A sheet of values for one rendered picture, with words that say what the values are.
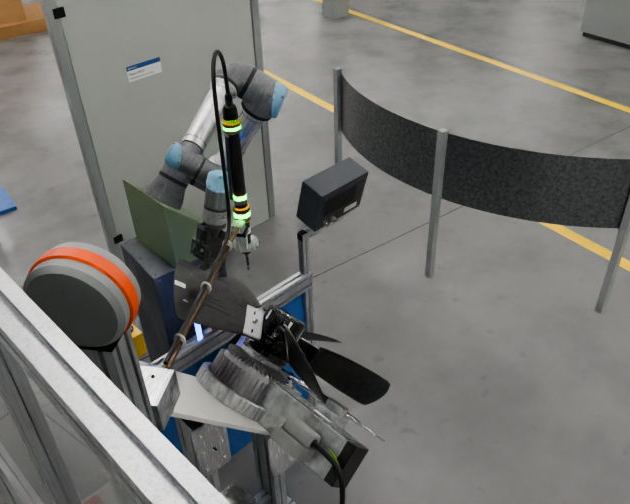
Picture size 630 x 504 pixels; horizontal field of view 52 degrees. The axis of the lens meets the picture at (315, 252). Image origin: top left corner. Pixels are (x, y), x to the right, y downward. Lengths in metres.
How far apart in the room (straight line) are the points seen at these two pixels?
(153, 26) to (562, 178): 2.19
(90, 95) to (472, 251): 2.43
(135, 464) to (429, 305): 3.31
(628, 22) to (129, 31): 5.71
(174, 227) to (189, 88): 1.51
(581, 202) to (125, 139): 2.39
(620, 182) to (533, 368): 1.02
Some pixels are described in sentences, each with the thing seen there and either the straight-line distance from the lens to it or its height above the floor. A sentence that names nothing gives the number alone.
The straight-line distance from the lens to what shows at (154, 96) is 3.64.
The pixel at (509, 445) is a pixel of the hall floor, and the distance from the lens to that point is 3.18.
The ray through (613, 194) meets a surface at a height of 0.75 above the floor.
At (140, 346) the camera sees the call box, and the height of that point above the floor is 1.02.
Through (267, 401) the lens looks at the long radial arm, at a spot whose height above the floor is 1.11.
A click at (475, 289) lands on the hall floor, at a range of 3.93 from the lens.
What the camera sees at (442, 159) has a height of 0.81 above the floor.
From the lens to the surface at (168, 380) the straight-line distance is 1.25.
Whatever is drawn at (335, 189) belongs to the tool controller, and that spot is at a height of 1.23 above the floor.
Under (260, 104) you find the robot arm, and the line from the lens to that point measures 2.22.
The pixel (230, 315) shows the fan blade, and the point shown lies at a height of 1.31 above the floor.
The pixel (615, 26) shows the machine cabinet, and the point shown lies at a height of 0.20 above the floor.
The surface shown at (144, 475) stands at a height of 2.05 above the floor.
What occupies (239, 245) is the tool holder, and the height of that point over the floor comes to 1.48.
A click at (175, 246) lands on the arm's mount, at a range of 2.42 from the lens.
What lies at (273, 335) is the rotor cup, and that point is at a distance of 1.82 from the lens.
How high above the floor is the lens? 2.47
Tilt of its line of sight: 36 degrees down
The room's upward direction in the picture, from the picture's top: 2 degrees counter-clockwise
